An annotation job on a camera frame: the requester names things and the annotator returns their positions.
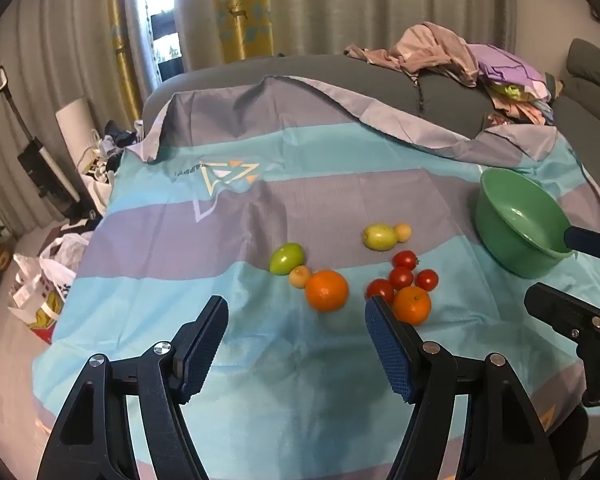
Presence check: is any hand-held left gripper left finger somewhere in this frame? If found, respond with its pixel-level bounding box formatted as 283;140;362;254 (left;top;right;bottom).
36;295;230;480

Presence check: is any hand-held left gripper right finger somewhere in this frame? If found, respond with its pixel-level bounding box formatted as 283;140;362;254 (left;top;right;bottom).
364;295;563;480

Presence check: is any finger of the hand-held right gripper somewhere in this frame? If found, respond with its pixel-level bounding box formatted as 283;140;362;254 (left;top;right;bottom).
524;282;600;343
562;225;600;262

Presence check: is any green plastic bowl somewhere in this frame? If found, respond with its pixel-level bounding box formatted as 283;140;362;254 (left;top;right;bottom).
474;167;576;279

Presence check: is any yellow-green mango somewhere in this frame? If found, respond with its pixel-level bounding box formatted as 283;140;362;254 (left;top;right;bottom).
362;224;398;251

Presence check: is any green mango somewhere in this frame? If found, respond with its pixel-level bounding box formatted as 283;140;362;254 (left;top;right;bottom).
269;242;306;275

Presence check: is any orange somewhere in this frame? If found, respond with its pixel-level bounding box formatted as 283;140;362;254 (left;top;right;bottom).
305;269;350;313
392;286;432;326

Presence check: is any blue grey striped blanket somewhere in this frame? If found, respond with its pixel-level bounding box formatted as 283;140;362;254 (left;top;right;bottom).
32;75;600;480

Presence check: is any white red plastic bag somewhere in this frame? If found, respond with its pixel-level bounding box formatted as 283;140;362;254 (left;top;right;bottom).
7;254;76;345

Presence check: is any purple garment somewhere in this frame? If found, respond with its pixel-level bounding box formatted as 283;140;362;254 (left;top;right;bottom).
467;43;563;103

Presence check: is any pink garment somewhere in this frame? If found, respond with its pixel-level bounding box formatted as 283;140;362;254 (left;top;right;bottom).
344;21;481;88

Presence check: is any dark clothes pile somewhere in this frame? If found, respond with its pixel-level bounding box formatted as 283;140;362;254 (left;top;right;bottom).
82;119;146;181

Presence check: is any black stick vacuum cleaner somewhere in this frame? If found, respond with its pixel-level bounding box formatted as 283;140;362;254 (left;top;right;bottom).
0;66;88;218

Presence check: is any white air purifier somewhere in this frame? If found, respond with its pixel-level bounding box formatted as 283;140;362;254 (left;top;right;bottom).
55;98;104;201

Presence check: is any grey sofa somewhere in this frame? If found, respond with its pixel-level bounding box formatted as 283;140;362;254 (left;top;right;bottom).
141;37;600;211

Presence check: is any grey yellow curtain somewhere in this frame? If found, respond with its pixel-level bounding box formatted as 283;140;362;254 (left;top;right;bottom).
35;0;146;111
172;0;518;71

